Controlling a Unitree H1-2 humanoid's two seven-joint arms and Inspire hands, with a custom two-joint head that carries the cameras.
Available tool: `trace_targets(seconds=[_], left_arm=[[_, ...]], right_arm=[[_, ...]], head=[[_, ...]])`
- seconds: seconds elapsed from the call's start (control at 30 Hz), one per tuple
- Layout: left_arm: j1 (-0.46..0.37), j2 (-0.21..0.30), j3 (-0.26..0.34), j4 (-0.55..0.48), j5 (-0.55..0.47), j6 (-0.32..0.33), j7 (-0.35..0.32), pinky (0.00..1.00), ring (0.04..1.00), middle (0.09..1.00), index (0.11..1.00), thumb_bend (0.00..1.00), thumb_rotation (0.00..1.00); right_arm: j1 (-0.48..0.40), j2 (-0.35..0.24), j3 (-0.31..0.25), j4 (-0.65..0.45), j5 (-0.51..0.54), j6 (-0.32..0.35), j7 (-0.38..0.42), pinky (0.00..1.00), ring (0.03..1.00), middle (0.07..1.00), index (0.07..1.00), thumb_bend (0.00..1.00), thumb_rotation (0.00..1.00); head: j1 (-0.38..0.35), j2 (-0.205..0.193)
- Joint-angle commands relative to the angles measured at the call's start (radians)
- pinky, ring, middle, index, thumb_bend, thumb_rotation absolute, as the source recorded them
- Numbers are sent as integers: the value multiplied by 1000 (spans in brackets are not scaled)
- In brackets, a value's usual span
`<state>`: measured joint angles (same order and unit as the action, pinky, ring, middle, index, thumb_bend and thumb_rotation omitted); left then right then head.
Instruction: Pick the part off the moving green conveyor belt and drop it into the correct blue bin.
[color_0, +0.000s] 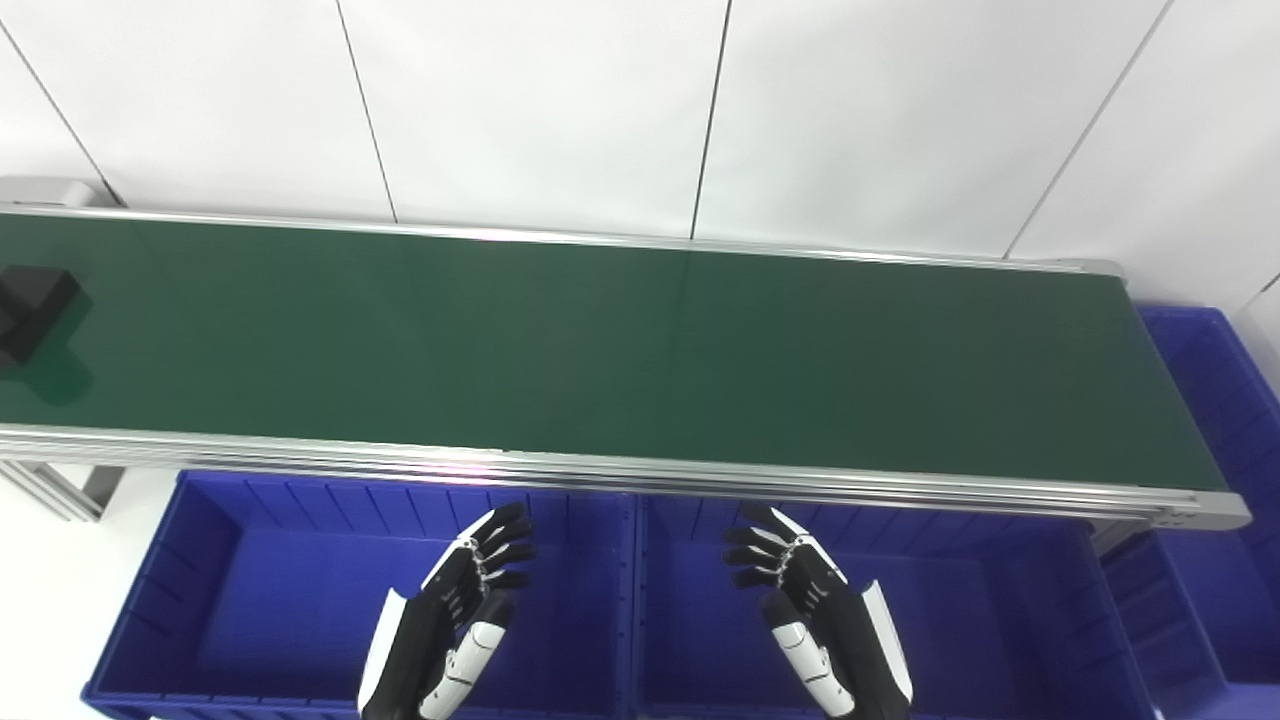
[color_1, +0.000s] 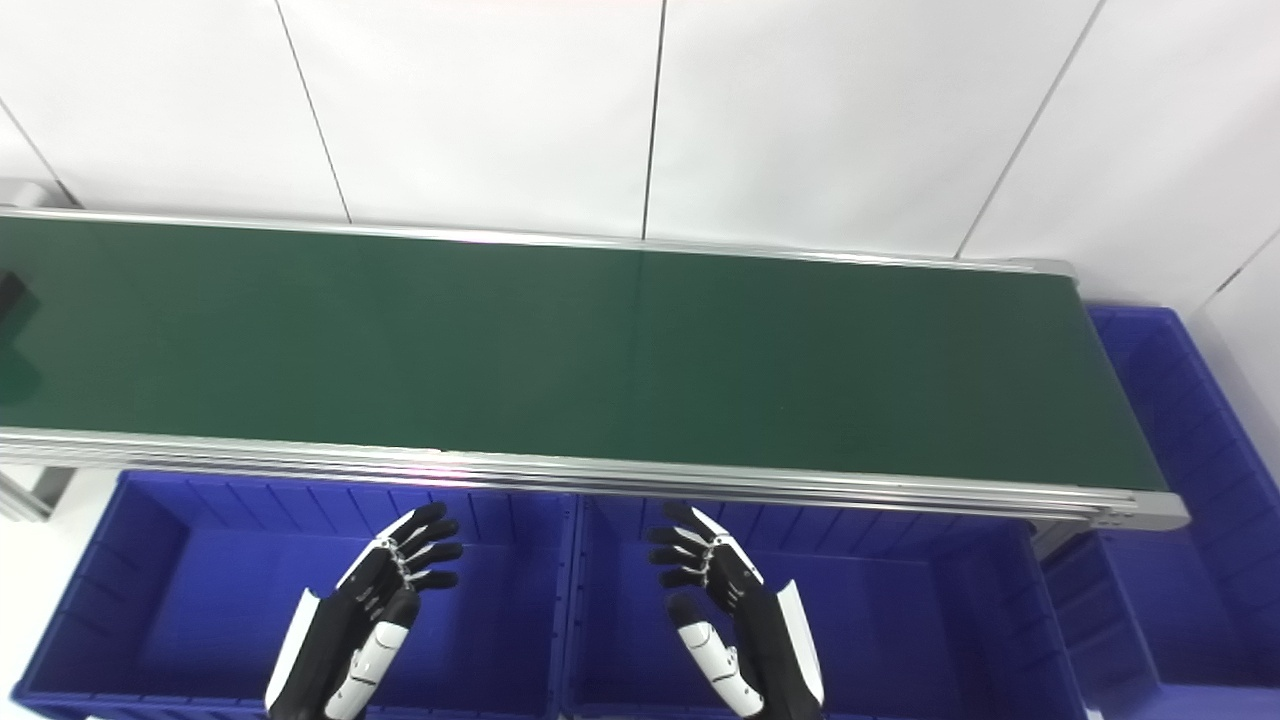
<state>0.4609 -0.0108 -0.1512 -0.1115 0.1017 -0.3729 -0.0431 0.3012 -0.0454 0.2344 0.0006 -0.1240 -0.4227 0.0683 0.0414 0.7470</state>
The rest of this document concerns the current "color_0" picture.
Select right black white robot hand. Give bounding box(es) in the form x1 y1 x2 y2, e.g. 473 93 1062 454
722 503 914 720

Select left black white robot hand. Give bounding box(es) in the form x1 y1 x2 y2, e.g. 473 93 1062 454
358 503 536 720

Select black cylinder block part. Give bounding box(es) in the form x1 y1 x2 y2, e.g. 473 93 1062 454
0 267 83 367

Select green conveyor belt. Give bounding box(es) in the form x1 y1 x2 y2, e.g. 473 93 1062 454
0 212 1229 491
0 203 1251 531

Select blue plastic bin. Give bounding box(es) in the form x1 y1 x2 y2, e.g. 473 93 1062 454
632 495 1166 720
82 470 641 720
1100 305 1280 720

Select aluminium conveyor leg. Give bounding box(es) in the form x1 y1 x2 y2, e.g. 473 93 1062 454
1088 518 1153 556
0 460 126 523

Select grey conveyor end housing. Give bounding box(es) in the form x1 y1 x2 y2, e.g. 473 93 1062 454
0 177 101 209

